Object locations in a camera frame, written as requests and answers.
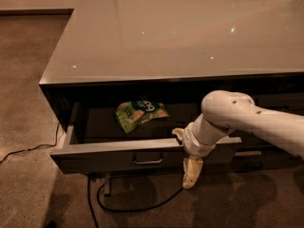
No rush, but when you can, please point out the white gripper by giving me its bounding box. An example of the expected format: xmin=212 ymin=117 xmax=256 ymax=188
xmin=172 ymin=123 xmax=216 ymax=189

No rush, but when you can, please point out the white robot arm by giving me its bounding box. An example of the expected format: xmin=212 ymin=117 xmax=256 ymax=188
xmin=173 ymin=90 xmax=304 ymax=189

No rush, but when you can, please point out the grey cabinet with glossy top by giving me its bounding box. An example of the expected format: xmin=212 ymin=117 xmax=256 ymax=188
xmin=38 ymin=0 xmax=304 ymax=176

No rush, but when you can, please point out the green snack bag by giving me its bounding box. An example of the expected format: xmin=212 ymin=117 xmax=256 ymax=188
xmin=114 ymin=99 xmax=169 ymax=134

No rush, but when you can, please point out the thick black floor cable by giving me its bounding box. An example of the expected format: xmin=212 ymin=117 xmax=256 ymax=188
xmin=86 ymin=174 xmax=184 ymax=228

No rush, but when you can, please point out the thin black floor cable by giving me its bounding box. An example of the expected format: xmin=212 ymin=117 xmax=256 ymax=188
xmin=0 ymin=123 xmax=61 ymax=164

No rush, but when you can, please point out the dark wall baseboard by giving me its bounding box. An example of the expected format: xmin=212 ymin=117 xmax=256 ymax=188
xmin=0 ymin=8 xmax=74 ymax=16

